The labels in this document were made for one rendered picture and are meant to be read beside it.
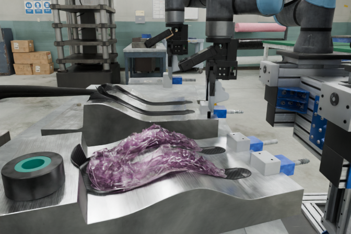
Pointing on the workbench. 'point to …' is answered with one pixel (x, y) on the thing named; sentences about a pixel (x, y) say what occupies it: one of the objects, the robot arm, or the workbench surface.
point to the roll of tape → (33, 176)
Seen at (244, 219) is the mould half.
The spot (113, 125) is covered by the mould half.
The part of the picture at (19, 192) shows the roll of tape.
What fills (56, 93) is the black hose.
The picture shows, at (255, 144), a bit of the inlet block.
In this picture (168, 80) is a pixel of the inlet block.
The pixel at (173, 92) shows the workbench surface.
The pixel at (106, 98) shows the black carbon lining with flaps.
